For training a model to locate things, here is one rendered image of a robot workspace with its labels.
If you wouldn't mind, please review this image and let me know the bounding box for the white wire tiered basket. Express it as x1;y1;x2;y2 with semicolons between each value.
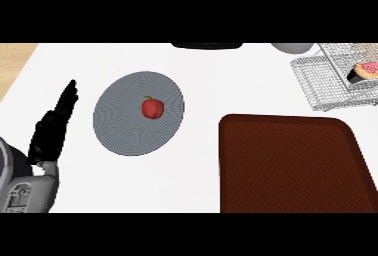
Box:
290;43;378;112

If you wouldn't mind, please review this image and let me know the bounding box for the round grey placemat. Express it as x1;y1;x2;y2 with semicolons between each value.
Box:
92;70;186;157

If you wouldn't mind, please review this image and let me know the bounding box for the black appliance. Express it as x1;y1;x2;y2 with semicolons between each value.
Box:
170;43;244;51

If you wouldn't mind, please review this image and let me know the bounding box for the grey round object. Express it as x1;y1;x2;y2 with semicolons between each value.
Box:
270;43;315;55

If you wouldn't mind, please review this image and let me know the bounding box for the brown rectangular tray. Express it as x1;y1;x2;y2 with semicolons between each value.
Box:
217;113;378;214

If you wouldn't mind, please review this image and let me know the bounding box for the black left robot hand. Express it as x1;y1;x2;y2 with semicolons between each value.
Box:
25;79;80;166

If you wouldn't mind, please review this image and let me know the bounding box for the red bell pepper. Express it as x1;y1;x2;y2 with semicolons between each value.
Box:
140;95;165;120

